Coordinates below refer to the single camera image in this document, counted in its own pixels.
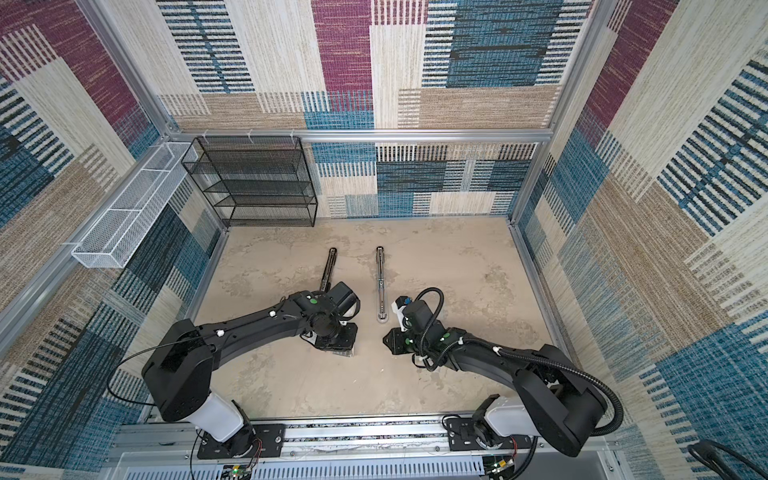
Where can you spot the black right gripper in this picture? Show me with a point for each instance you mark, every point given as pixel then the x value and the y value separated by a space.
pixel 396 347

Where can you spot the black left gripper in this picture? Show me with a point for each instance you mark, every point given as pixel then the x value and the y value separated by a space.
pixel 347 344

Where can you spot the white staples tray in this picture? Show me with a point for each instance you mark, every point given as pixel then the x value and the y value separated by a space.
pixel 344 353

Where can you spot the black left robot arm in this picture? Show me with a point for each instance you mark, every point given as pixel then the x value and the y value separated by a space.
pixel 179 371

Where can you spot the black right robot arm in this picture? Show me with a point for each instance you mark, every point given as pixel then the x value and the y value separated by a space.
pixel 563 403

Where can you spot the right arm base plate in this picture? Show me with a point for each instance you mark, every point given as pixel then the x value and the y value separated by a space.
pixel 489 433

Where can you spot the aluminium mounting rail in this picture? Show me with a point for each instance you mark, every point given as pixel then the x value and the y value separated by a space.
pixel 414 446

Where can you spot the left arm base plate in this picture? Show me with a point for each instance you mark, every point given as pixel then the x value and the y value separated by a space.
pixel 255 441

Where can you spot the black wire mesh shelf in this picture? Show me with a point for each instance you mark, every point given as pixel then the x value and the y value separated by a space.
pixel 254 181

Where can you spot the white wire mesh basket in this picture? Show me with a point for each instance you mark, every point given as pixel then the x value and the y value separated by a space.
pixel 114 238

